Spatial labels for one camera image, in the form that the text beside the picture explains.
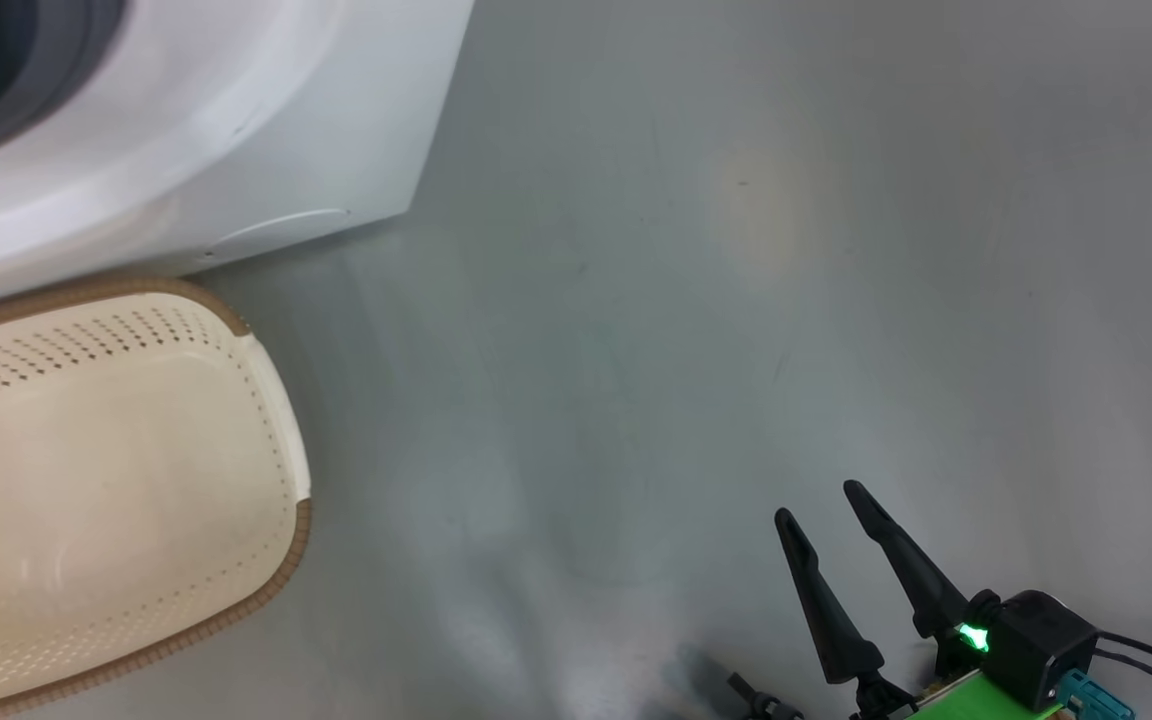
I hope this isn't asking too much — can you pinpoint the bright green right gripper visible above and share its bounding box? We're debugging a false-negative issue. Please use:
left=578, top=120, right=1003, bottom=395
left=774, top=480, right=1062, bottom=720

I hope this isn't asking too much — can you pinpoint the white front-load washing machine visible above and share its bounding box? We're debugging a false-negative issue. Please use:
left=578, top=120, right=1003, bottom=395
left=0, top=0, right=477, bottom=316

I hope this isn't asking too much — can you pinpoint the grey rubber door gasket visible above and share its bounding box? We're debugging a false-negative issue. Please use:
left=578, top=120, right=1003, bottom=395
left=0, top=0, right=127, bottom=176

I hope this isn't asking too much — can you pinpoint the round filter cover panel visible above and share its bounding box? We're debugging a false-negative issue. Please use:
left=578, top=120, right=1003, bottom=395
left=206, top=208, right=352, bottom=253

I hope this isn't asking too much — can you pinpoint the cream perforated laundry basket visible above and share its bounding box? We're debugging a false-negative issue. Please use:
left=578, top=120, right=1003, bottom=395
left=0, top=278, right=313, bottom=720

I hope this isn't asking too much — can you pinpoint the teal cable connector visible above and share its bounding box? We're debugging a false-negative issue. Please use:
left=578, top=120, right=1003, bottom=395
left=1056, top=668, right=1137, bottom=720

